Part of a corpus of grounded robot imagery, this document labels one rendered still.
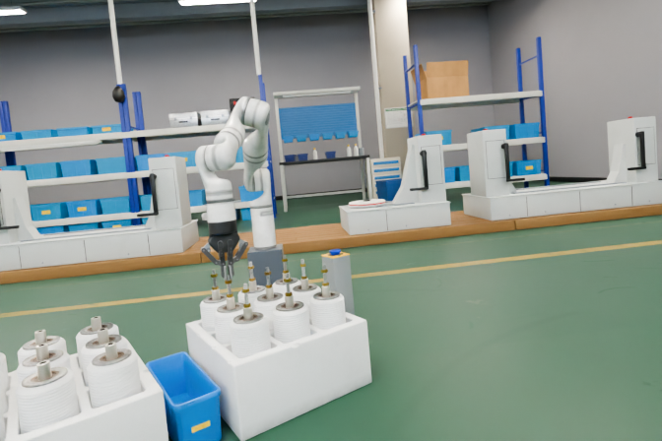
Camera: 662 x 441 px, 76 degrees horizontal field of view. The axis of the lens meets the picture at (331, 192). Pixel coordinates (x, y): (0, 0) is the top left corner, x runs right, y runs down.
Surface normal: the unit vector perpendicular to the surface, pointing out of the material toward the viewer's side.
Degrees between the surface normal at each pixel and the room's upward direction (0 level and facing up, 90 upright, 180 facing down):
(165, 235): 90
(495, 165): 90
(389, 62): 90
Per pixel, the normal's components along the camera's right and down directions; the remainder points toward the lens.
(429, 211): 0.09, 0.05
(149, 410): 0.58, 0.00
